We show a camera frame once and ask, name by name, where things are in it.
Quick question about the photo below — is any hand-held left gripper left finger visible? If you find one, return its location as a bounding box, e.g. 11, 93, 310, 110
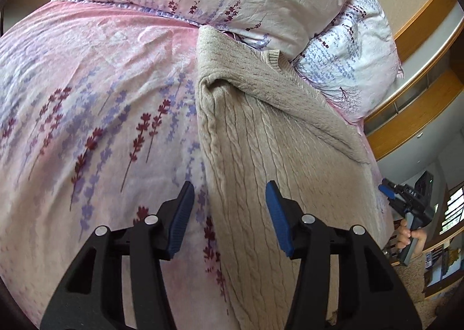
40, 181, 195, 330

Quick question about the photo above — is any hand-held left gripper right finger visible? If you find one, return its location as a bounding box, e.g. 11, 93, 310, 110
265, 180, 423, 330

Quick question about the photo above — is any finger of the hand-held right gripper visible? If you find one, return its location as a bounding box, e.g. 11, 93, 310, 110
378, 178, 407, 207

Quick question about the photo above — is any beige cable knit sweater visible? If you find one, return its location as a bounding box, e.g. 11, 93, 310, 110
195, 25, 397, 330

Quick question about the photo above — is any person's right hand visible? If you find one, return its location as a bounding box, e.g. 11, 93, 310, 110
395, 219, 427, 257

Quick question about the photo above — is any pink floral bed sheet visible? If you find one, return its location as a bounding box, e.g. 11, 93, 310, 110
0, 0, 396, 330

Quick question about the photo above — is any white floral pillow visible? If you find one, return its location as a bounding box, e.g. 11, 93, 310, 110
292, 0, 405, 125

